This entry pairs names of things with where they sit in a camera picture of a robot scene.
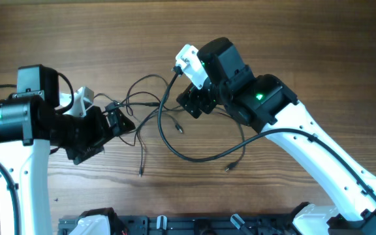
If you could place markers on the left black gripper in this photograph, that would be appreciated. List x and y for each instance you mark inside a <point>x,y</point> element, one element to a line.
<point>101,132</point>

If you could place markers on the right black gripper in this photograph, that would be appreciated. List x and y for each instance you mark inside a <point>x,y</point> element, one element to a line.
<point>198,100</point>

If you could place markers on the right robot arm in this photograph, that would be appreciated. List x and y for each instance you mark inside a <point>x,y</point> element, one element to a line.
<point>264,103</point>

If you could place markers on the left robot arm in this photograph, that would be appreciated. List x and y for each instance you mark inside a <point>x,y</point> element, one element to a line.
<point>34,121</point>

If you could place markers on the black aluminium base frame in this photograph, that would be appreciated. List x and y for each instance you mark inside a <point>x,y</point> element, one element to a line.
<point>235,224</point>

